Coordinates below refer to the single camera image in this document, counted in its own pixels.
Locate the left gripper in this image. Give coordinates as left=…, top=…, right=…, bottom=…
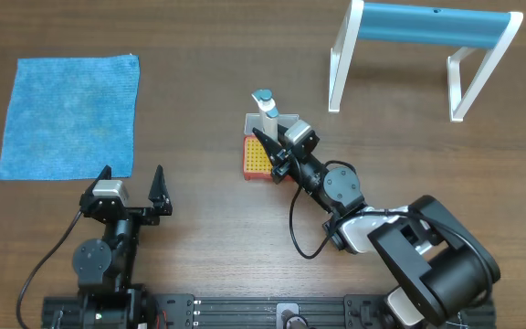
left=79, top=164, right=174, bottom=226

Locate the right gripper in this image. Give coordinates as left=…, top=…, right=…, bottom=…
left=252, top=123, right=321, bottom=185

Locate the white pipette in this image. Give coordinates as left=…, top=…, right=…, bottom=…
left=250, top=89, right=281, bottom=139

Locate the red and yellow tip box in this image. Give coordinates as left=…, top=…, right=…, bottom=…
left=243, top=112, right=300, bottom=183

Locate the blue cloth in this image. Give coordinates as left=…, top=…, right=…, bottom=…
left=0, top=53, right=142, bottom=182

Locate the white and blue stand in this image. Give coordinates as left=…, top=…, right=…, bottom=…
left=328, top=0, right=524, bottom=123

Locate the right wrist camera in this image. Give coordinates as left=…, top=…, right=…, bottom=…
left=284, top=120, right=313, bottom=145

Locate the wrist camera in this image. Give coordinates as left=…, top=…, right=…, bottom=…
left=91, top=179, right=130, bottom=205
left=284, top=120, right=313, bottom=145

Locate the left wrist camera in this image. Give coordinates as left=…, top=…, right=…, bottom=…
left=91, top=179, right=130, bottom=205

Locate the black cable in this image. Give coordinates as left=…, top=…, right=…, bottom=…
left=15, top=208, right=85, bottom=329
left=288, top=159, right=360, bottom=260

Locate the mounting rail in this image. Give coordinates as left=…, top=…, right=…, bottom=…
left=41, top=294, right=497, bottom=329

